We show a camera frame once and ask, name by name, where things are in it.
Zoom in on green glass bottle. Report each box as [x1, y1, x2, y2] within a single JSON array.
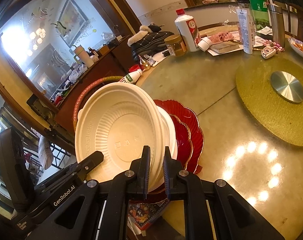
[[248, 0, 270, 28]]

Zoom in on small glass ornament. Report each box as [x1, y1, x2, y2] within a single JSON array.
[[137, 54, 155, 68]]

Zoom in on colourful patterned box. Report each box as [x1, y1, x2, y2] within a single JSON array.
[[127, 197, 171, 231]]

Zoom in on closed book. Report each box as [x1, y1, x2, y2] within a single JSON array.
[[207, 39, 245, 56]]

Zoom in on large wall mirror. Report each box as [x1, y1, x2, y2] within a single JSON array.
[[0, 0, 122, 101]]

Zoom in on red and yellow hoop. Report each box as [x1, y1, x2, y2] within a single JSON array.
[[72, 75, 125, 133]]

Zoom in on white liquor bottle red label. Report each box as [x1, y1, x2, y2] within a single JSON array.
[[174, 8, 202, 53]]

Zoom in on ribbed cream plastic bowl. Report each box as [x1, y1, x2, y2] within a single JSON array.
[[74, 82, 165, 190]]

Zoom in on black boots with fur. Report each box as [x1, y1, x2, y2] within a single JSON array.
[[127, 23, 176, 61]]

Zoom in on white tumbler with handle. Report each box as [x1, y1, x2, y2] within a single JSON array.
[[73, 44, 95, 68]]

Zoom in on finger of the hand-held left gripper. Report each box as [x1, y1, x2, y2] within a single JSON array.
[[75, 150, 104, 181]]

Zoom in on small white cup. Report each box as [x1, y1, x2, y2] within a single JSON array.
[[197, 37, 212, 52]]

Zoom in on metal thermos flask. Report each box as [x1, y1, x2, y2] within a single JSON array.
[[268, 4, 286, 48]]

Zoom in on pink bead keychain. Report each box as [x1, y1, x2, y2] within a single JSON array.
[[263, 38, 285, 52]]

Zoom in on small red scalloped plate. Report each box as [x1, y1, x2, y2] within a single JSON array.
[[170, 114, 194, 168]]

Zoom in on red scalloped plate gold rim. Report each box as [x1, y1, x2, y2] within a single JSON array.
[[128, 99, 205, 202]]

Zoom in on small white bottle green label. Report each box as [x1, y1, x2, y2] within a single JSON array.
[[118, 69, 143, 85]]

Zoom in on patterned key case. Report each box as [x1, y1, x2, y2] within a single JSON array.
[[261, 45, 277, 60]]

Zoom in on pink cloth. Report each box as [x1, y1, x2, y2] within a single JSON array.
[[208, 31, 236, 43]]

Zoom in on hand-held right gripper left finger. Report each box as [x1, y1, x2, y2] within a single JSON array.
[[29, 145, 151, 240]]

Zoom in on amber glass jar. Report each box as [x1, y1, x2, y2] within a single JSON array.
[[164, 34, 188, 58]]

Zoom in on round metal disc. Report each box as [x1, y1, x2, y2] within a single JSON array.
[[270, 70, 303, 104]]

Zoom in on blue patterned plate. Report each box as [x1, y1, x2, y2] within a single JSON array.
[[288, 37, 303, 61]]

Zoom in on wooden sideboard cabinet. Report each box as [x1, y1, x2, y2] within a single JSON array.
[[51, 47, 142, 131]]

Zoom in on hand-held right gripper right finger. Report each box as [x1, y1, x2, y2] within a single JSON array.
[[163, 146, 286, 240]]

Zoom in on smooth white plastic bowl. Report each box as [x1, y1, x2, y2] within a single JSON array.
[[155, 106, 179, 162]]

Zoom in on wooden chair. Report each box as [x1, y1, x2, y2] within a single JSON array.
[[284, 2, 303, 37]]

